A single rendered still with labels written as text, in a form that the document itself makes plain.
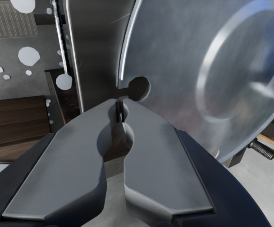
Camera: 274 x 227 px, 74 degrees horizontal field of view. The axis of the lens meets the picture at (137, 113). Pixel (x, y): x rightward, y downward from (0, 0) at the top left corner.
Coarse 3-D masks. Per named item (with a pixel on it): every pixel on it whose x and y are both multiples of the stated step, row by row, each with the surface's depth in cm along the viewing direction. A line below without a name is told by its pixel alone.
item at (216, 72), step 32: (160, 0) 12; (192, 0) 13; (224, 0) 14; (256, 0) 16; (128, 32) 12; (160, 32) 13; (192, 32) 14; (224, 32) 16; (256, 32) 17; (128, 64) 13; (160, 64) 14; (192, 64) 16; (224, 64) 17; (256, 64) 19; (160, 96) 16; (192, 96) 18; (224, 96) 20; (256, 96) 23; (192, 128) 21; (224, 128) 24; (256, 128) 29; (224, 160) 28
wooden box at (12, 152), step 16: (32, 96) 85; (0, 112) 71; (16, 112) 72; (32, 112) 73; (0, 128) 62; (16, 128) 63; (32, 128) 64; (48, 128) 65; (0, 144) 56; (16, 144) 57; (32, 144) 59; (0, 160) 57
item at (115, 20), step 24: (72, 0) 10; (96, 0) 11; (120, 0) 11; (72, 24) 11; (96, 24) 11; (120, 24) 12; (72, 48) 11; (96, 48) 12; (120, 48) 13; (96, 72) 13; (96, 96) 13; (120, 96) 14; (144, 96) 16; (120, 120) 16; (120, 144) 17
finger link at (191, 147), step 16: (192, 144) 8; (192, 160) 7; (208, 160) 7; (208, 176) 6; (224, 176) 6; (208, 192) 6; (224, 192) 6; (240, 192) 6; (224, 208) 5; (240, 208) 5; (256, 208) 5; (176, 224) 5; (192, 224) 5; (208, 224) 5; (224, 224) 5; (240, 224) 5; (256, 224) 5
